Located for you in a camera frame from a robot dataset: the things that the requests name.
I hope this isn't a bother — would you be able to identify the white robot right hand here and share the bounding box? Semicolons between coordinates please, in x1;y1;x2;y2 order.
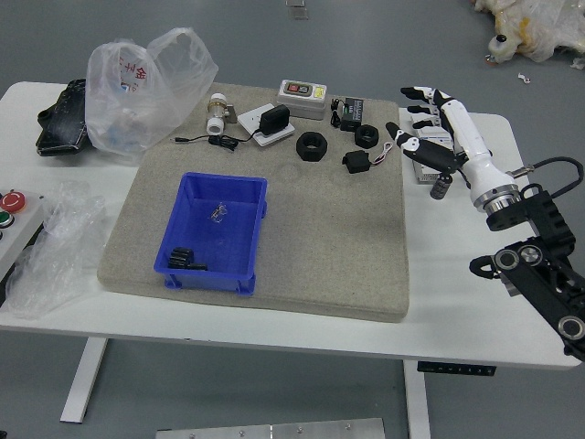
386;84;520;206

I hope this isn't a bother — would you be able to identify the blue plastic box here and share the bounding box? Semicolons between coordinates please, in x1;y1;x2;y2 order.
152;171;270;298

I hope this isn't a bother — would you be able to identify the black gear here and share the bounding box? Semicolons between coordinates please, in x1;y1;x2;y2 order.
165;246;209;273

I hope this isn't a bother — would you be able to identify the small black nut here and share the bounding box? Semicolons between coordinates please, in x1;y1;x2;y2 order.
355;125;380;149

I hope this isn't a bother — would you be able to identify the big black nut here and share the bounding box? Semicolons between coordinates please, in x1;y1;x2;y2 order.
294;130;329;164

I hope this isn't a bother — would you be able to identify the grey control box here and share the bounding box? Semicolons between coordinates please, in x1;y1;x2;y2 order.
0;187;46;285

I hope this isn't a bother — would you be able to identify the white circuit breaker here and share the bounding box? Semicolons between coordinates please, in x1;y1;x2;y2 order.
408;113;461;186

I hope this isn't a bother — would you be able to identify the black module with label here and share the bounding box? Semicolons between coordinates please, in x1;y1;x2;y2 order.
339;96;365;132

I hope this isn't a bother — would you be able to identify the plush toy in plastic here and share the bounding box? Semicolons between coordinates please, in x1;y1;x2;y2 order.
472;0;585;72

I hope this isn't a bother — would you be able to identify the grey-brown mat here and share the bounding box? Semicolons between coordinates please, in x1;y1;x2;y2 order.
96;81;409;324

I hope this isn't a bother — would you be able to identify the black power adapter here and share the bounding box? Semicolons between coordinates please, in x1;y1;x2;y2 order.
258;104;293;137

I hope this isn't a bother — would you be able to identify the black table control panel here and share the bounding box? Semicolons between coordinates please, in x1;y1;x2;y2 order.
416;361;497;378

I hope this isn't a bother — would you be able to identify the grey floor fixture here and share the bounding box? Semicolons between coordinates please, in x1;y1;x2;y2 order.
284;0;310;21

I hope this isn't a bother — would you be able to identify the white socket plate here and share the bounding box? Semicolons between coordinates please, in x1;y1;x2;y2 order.
237;103;296;147

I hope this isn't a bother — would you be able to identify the brass valve with white ends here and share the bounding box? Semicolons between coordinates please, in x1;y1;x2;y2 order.
205;92;237;137

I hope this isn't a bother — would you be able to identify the white table leg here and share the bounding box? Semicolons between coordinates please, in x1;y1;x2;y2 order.
58;337;109;423
401;359;433;439

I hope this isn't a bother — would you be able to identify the clear bag with red print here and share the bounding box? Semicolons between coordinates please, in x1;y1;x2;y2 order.
85;27;219;162

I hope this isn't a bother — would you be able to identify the grey metal plate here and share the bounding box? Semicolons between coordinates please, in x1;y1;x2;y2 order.
154;417;387;439

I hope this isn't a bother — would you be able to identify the black case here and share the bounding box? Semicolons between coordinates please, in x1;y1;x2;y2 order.
36;79;90;158

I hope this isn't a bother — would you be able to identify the crumpled clear plastic bag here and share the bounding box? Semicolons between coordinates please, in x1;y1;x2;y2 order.
4;180;121;320

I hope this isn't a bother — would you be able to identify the red emergency stop button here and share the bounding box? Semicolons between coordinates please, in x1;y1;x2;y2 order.
0;190;27;214

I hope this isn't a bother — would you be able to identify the small black box with wires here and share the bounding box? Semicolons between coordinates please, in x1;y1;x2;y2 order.
342;142;396;176

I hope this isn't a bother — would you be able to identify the thin black module cable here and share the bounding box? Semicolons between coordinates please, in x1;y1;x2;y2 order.
329;98;349;128

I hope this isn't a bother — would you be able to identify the grey switch box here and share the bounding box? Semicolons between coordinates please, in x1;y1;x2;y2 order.
275;79;330;122

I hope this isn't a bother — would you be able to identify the black adapter cord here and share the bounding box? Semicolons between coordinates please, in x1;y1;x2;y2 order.
172;129;262;150

